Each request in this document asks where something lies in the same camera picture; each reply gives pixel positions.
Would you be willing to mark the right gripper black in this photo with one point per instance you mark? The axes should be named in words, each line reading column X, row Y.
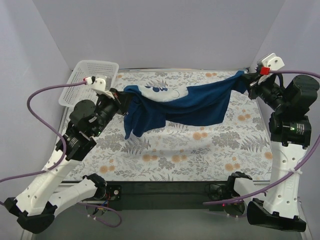
column 252, row 83

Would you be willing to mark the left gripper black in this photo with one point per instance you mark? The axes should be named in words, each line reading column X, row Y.
column 120, row 100

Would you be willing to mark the blue t shirt cartoon print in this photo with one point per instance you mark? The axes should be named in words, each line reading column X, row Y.
column 200, row 105

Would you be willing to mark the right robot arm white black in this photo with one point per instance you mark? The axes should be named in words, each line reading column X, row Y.
column 290, row 128

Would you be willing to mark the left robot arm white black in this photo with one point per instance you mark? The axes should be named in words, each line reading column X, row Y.
column 38, row 205

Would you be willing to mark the white plastic perforated basket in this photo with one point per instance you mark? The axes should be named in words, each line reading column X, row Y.
column 70, row 96

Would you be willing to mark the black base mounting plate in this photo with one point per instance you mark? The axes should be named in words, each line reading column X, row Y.
column 167, row 195

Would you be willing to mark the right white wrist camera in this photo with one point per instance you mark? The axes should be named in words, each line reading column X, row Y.
column 265, row 65

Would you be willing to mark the aluminium frame rail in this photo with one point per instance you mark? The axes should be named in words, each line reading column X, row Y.
column 303, row 215

